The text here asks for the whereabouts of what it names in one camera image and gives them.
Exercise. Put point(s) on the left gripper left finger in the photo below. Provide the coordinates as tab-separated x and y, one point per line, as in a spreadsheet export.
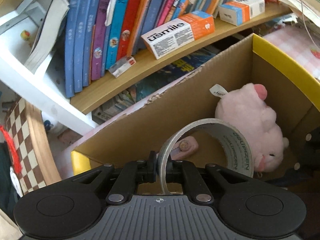
126	180

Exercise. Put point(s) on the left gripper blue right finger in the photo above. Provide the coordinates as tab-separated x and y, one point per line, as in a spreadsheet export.
193	185

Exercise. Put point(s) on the clear packing tape roll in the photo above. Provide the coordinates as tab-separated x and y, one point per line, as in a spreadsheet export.
219	142

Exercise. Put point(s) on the yellow cardboard box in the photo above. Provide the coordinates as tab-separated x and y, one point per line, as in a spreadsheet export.
292	92

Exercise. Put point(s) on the pink plush pig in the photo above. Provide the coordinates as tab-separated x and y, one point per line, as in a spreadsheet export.
246	110

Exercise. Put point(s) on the wooden chessboard box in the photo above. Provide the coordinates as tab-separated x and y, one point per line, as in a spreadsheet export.
24	123

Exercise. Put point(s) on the small red white packet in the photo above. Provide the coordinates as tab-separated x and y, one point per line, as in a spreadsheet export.
121	66

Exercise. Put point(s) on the wooden bookshelf board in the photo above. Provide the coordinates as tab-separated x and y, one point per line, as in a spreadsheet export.
108	86

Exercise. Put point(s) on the red tassel ornament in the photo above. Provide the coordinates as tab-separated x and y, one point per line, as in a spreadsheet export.
16	160

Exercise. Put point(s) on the pile of clothes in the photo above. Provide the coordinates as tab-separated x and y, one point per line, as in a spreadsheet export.
8	194

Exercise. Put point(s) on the orange white usmile box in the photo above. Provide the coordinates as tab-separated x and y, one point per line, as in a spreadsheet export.
179	32

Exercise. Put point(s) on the row of books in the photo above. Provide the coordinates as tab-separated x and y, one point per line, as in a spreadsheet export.
98	33

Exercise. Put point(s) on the pink cartoon table mat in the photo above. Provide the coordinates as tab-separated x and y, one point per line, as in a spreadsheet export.
296	43

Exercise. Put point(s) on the small orange blue box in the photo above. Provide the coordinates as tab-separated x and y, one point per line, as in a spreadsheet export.
237	12

